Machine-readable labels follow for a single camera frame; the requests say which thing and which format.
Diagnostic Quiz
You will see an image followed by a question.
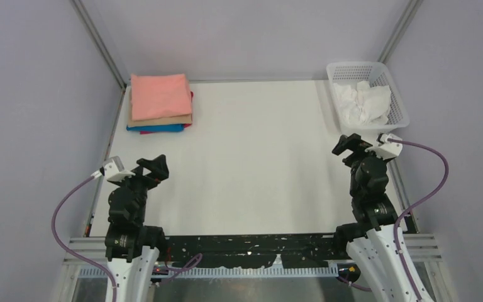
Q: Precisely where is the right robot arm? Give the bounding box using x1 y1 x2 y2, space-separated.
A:
332 133 432 301

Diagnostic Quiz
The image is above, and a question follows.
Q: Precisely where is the left frame post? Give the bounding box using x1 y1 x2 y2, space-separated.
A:
70 0 126 90

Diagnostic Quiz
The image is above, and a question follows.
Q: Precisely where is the red folded t shirt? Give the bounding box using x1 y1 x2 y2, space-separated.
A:
133 91 193 128

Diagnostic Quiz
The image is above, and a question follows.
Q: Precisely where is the white plastic basket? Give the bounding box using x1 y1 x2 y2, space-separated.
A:
326 61 409 135

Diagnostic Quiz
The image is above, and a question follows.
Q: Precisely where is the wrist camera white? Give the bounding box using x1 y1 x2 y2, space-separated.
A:
366 133 403 162
91 156 135 182

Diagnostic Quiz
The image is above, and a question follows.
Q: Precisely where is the pink folded t shirt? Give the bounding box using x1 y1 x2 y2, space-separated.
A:
131 74 191 120

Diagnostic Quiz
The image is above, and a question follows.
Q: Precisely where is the frame post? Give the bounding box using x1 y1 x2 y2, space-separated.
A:
377 0 424 64
70 0 126 90

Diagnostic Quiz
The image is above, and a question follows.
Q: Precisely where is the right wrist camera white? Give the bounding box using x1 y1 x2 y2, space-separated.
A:
366 133 403 162

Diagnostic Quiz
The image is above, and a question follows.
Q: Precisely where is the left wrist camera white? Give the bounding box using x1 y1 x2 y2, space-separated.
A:
91 156 135 182

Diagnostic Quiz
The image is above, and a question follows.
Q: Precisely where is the white t shirt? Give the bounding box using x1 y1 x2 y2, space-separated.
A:
333 81 392 126

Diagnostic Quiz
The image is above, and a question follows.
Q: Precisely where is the blue folded t shirt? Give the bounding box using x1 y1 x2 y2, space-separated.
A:
126 124 186 133

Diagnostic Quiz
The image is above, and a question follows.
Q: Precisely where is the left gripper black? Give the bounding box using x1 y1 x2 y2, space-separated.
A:
113 154 168 222

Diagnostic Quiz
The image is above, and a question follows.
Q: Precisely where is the right frame post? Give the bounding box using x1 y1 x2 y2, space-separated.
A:
377 0 424 64

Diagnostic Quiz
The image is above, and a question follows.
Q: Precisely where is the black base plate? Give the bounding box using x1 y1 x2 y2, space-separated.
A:
154 233 351 269

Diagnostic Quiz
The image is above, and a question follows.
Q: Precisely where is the aluminium frame rail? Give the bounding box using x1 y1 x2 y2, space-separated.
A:
64 234 442 279

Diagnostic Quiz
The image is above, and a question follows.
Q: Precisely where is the tan folded t shirt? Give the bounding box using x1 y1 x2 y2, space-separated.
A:
127 89 192 128

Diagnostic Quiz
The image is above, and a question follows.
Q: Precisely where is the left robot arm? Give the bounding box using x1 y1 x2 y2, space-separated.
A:
101 155 169 301

